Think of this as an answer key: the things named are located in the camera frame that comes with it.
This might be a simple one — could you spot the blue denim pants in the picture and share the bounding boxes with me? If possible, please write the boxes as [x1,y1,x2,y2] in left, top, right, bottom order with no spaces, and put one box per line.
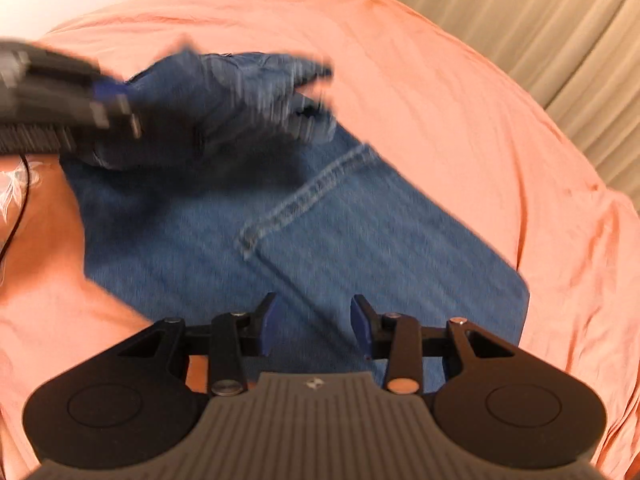
[62,49,529,377]

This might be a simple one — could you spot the orange bed sheet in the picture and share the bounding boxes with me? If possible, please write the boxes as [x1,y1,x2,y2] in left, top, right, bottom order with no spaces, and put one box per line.
[1,0,639,479]

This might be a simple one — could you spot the beige pleated curtain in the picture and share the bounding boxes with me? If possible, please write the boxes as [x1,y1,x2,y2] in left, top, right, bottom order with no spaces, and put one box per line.
[399,0,640,202]

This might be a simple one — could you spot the black cable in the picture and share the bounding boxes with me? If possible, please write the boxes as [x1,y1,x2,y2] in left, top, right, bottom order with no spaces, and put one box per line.
[0,154,33,266]

